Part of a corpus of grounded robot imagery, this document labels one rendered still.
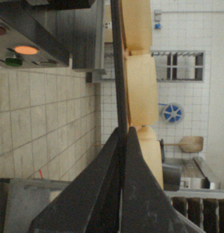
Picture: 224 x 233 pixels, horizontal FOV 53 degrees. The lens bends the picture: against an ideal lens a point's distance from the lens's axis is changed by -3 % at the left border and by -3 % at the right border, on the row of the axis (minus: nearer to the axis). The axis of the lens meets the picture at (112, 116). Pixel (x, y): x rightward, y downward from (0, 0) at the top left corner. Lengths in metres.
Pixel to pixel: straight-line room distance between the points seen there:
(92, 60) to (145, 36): 0.32
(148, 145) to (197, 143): 4.34
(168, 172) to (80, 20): 0.42
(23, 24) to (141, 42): 0.19
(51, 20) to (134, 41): 0.25
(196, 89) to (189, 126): 0.69
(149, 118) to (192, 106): 4.25
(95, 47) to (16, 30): 0.21
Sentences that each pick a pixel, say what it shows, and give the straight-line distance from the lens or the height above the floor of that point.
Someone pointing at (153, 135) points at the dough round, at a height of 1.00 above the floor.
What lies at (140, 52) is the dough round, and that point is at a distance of 0.22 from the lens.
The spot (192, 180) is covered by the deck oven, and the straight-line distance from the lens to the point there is 3.63.
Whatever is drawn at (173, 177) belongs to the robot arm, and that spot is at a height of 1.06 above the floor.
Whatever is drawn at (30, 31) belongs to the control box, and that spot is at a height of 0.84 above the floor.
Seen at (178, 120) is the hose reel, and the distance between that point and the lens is 4.36.
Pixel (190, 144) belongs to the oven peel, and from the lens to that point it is 4.46.
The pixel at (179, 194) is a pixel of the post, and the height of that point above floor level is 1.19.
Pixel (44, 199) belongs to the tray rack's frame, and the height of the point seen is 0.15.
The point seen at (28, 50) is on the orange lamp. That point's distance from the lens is 0.37.
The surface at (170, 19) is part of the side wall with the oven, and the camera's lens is 4.49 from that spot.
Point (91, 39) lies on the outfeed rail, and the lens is 0.49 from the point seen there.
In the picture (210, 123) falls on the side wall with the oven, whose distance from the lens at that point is 4.51.
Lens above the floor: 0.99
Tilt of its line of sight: 9 degrees down
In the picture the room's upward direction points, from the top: 91 degrees clockwise
